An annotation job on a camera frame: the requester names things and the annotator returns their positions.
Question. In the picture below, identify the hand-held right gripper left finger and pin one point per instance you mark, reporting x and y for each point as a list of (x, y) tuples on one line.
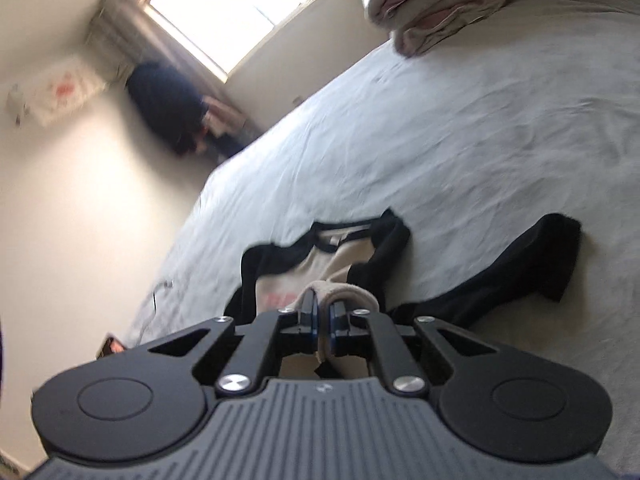
[(307, 322)]

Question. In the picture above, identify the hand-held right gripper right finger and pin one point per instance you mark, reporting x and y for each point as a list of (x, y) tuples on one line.
[(334, 329)]

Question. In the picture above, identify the cream and black sweater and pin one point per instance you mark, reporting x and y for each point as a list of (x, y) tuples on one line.
[(300, 265)]

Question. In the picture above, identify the pink hanging clothes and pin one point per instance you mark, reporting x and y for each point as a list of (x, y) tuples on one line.
[(222, 117)]

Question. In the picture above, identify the dark hanging jacket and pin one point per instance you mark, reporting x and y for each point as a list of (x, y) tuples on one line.
[(165, 105)]

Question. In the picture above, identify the window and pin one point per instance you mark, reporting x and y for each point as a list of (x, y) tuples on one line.
[(225, 5)]

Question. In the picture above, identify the folded grey and pink duvet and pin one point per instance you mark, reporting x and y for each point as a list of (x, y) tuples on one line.
[(440, 5)]

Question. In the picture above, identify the beige curtain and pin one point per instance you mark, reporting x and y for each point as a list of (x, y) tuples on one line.
[(127, 25)]

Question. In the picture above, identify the wall poster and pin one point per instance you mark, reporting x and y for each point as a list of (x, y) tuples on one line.
[(62, 90)]

